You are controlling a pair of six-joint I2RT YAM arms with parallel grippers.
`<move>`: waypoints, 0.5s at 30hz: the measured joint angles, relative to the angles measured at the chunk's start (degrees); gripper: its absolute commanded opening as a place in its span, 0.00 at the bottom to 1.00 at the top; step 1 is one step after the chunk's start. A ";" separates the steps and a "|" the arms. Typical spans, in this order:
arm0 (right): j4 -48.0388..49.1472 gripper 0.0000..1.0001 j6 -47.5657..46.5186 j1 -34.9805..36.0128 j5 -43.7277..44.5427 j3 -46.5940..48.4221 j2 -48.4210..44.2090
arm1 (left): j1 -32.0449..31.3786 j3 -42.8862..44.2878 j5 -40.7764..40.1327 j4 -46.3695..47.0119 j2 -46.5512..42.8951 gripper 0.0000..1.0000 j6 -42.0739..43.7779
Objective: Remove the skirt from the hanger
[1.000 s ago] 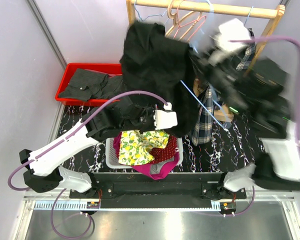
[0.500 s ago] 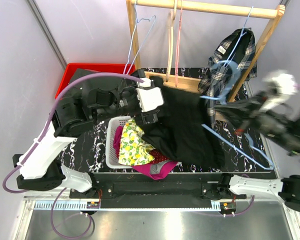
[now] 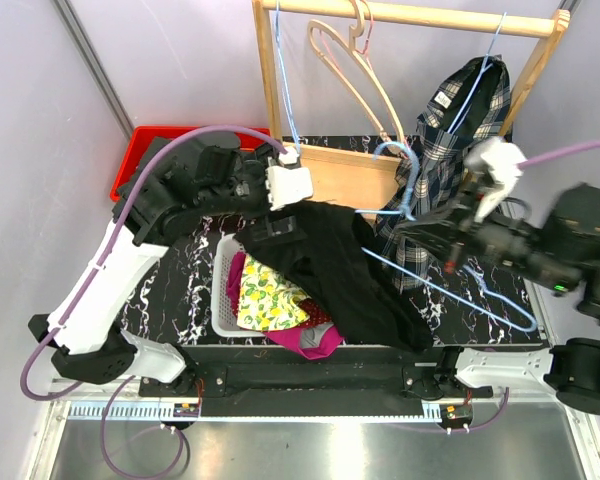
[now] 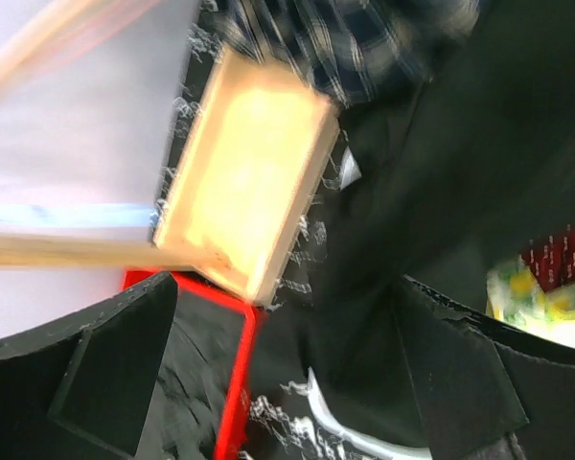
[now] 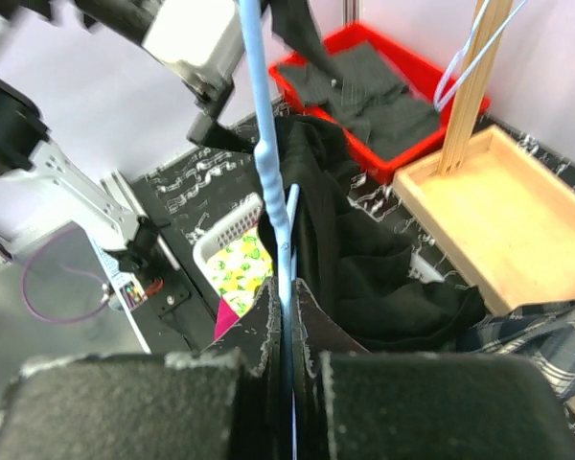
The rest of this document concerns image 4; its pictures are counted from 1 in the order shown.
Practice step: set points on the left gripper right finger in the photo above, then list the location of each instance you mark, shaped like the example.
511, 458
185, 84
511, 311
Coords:
485, 390

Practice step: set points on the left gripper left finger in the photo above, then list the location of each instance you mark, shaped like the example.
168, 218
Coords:
80, 386

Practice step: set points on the dark grey garment in bin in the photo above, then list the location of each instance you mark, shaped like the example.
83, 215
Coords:
190, 391

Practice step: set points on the lemon print skirt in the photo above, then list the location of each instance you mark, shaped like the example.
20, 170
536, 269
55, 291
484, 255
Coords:
516, 298

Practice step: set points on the plaid skirt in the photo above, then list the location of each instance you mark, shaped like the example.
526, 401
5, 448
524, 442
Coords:
352, 51

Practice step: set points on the red plastic bin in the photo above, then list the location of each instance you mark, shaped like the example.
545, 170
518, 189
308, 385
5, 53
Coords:
231, 433

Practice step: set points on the wooden clothes rack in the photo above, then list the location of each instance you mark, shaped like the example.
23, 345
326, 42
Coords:
88, 101

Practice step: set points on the red polka dot skirt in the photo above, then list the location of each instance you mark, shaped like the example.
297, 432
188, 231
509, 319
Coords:
552, 260

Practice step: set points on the black skirt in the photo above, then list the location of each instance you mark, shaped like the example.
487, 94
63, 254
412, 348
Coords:
486, 165

